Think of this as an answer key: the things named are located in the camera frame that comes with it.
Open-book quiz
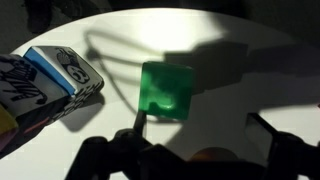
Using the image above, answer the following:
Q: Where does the dark green block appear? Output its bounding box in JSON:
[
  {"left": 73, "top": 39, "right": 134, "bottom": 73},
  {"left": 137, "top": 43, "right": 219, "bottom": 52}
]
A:
[{"left": 138, "top": 60, "right": 195, "bottom": 122}]

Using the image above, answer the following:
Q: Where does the small orange block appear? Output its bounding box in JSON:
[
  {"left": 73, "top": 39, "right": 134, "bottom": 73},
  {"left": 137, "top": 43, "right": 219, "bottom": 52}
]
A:
[{"left": 190, "top": 146, "right": 240, "bottom": 164}]

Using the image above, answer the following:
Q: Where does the black white graffiti cube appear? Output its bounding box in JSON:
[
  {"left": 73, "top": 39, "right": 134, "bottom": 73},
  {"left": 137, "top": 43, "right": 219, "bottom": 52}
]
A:
[{"left": 0, "top": 54, "right": 73, "bottom": 118}]

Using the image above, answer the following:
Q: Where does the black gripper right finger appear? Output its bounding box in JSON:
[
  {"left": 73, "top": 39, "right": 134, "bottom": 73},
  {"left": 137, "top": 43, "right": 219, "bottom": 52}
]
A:
[{"left": 244, "top": 112, "right": 320, "bottom": 180}]

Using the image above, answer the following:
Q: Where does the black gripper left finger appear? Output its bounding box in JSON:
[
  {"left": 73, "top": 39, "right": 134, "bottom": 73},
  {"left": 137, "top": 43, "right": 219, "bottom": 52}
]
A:
[{"left": 64, "top": 109, "right": 188, "bottom": 180}]

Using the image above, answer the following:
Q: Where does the patterned block with blue edge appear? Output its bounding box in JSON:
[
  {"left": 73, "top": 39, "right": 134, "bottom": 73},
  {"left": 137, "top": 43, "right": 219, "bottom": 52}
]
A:
[{"left": 24, "top": 45, "right": 105, "bottom": 122}]

